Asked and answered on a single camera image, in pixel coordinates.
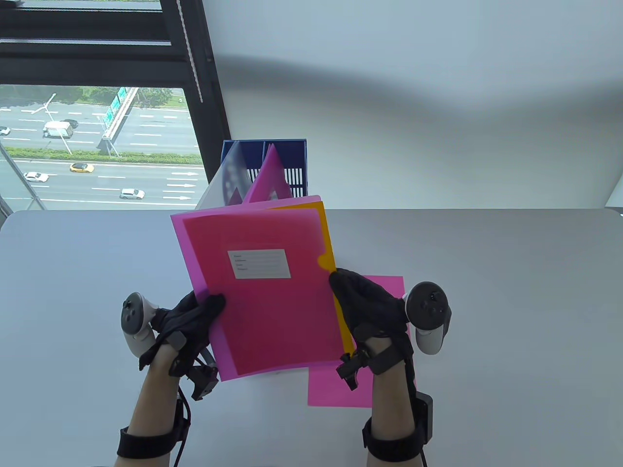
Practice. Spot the grey right hand controller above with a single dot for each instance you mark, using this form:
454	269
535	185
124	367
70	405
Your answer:
428	306

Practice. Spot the grey slanted window bar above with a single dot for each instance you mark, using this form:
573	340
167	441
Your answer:
23	177

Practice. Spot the grey hand controller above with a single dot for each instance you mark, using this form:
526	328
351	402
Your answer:
428	306
136	316

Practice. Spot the person's right hand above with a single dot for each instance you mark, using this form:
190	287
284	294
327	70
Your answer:
370	306

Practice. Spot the pink cardstock sheet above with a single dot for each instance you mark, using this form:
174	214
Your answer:
336	389

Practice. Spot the black window frame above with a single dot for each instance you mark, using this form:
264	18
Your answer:
204	73

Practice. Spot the person's right forearm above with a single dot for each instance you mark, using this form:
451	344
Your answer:
392	404

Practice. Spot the black forearm box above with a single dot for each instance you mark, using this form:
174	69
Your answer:
424	418

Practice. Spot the pink L-shaped folder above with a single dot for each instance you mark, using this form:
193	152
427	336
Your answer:
267	175
272	316

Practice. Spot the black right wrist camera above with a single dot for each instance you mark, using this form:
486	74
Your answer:
353	369

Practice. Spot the person's left forearm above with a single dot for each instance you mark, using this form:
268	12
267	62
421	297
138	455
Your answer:
155	404

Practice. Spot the green road sign gantry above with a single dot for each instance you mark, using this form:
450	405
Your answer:
117	112

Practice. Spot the person's left hand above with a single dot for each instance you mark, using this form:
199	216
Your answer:
182	321

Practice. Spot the grey left hand controller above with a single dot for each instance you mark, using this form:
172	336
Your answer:
136	316

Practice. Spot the orange cardstock sheet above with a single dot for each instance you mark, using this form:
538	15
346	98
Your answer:
328	233

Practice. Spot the white street lamp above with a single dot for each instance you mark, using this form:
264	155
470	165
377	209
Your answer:
58	129

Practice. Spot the blue perforated file holder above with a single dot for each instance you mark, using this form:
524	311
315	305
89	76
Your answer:
297	155

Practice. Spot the clear L-shaped folder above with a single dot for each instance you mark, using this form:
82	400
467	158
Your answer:
224	180

